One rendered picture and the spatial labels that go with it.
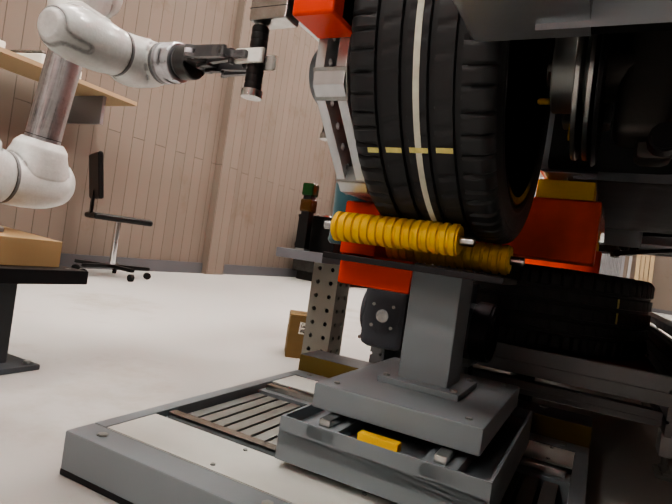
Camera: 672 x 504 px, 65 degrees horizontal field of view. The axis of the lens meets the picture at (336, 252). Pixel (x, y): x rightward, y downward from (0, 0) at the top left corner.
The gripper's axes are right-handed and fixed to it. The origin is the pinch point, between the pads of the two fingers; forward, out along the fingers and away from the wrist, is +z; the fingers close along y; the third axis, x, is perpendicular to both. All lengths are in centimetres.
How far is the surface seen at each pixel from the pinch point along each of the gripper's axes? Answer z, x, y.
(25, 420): -38, -83, 13
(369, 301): 17, -48, -39
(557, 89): 57, -3, -11
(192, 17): -335, 178, -311
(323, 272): -16, -45, -73
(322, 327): -13, -63, -73
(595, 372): 70, -58, -70
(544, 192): 52, -13, -61
